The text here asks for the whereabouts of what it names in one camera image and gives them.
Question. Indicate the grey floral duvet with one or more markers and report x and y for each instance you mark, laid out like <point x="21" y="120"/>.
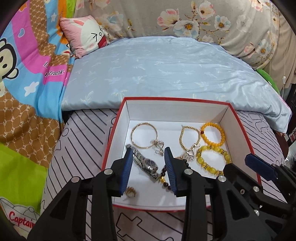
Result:
<point x="253" y="31"/>

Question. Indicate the colourful monkey cartoon blanket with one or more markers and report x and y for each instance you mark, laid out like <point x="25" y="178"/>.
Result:
<point x="36" y="62"/>

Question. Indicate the light blue quilt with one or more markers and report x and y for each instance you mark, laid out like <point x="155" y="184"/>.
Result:
<point x="170" y="67"/>

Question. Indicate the thin gold bangle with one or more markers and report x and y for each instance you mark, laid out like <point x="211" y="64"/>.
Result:
<point x="143" y="135"/>

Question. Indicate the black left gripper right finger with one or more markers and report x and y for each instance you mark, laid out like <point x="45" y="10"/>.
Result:
<point x="232" y="216"/>

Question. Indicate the red cardboard box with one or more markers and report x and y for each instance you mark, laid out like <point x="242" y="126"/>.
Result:
<point x="177" y="121"/>

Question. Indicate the pink rabbit pillow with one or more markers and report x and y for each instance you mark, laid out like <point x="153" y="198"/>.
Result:
<point x="84" y="35"/>

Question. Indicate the silver wristwatch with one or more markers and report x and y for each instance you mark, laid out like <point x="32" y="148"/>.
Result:
<point x="146" y="164"/>

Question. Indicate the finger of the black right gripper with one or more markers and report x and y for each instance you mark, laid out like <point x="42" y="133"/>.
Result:
<point x="272" y="216"/>

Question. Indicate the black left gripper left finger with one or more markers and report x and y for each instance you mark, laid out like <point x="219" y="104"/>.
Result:
<point x="65" y="217"/>

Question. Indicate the green plastic object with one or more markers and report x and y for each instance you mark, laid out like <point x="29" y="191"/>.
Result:
<point x="268" y="79"/>

